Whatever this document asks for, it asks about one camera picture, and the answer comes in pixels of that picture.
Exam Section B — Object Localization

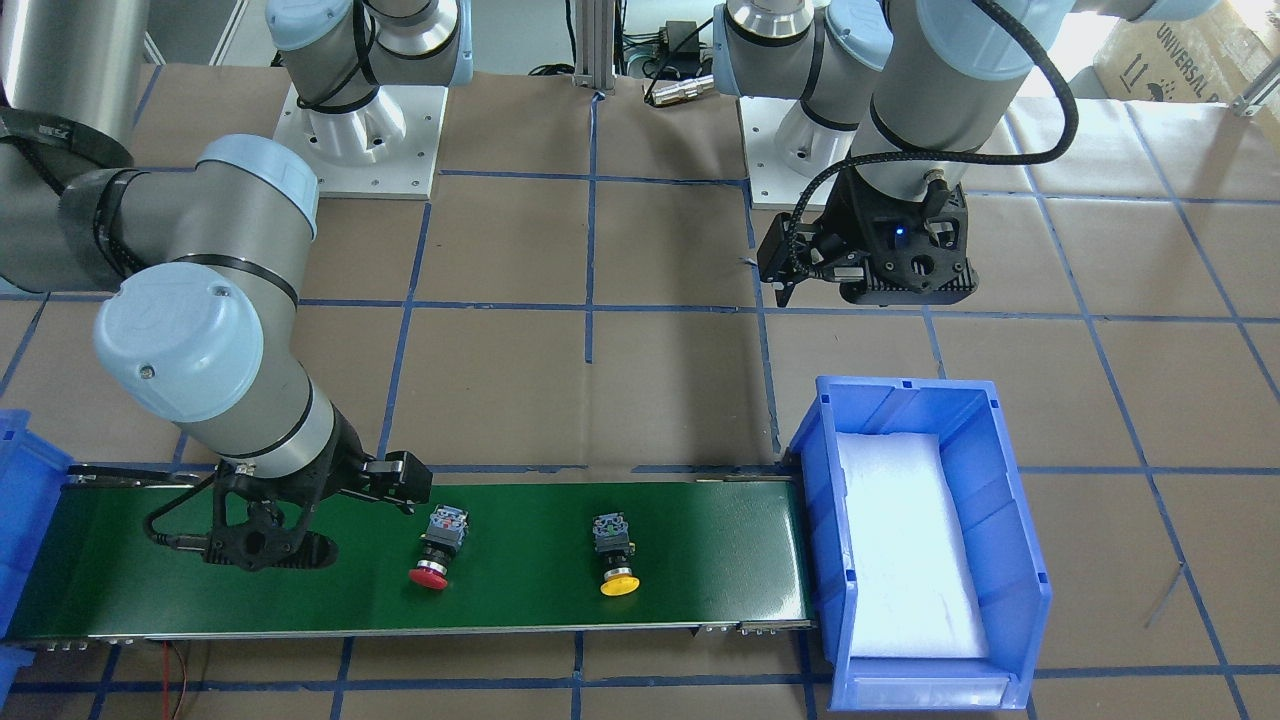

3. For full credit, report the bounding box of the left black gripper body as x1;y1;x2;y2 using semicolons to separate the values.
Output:
756;169;870;307

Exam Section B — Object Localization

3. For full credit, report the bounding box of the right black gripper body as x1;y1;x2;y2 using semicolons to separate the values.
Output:
215;410;433;514

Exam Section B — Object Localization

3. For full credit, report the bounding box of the red push button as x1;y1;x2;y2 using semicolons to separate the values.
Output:
408;503;468;591

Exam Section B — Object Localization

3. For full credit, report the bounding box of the yellow push button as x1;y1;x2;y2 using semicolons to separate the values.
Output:
591;512;640;597

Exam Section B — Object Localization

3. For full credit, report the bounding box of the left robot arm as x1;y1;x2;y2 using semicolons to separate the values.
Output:
712;1;1211;307

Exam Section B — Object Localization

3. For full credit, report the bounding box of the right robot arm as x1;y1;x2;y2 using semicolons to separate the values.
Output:
3;1;431;512

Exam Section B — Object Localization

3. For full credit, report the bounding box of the green conveyor belt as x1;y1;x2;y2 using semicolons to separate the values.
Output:
3;480;817;646

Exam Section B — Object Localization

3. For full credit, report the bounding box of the black power adapter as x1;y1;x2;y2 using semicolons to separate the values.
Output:
652;20;701;79

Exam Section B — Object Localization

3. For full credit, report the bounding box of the blue plastic bin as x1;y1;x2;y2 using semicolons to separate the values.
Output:
788;375;1052;711
0;407;73;701

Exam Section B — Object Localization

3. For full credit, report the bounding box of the white foam pad bin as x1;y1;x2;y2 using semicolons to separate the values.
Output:
836;433;989;659

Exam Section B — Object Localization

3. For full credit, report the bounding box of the cardboard box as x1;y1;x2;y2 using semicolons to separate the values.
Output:
1092;6;1277;102

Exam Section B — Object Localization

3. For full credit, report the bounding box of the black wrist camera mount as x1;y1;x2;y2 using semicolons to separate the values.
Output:
827;168;979;307

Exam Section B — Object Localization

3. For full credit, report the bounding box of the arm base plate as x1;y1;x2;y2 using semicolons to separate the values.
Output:
739;97;855;211
271;86;449;201

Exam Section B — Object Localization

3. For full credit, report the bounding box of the aluminium frame post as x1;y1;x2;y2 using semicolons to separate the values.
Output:
570;1;622;96

